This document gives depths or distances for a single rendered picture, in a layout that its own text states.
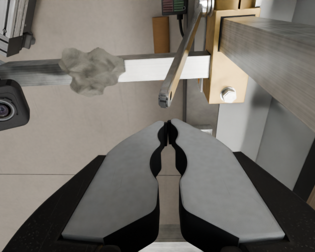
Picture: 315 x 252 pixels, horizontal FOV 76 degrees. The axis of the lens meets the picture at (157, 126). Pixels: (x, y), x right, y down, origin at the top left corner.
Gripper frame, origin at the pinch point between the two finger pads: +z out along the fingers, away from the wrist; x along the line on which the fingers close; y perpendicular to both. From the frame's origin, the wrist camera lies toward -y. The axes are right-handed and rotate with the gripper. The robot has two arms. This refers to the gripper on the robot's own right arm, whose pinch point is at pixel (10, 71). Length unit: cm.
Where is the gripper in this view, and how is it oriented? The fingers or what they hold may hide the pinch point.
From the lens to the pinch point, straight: 39.3
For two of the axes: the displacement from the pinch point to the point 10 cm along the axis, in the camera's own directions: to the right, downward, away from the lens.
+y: -10.0, 0.4, 0.5
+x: 0.6, 8.5, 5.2
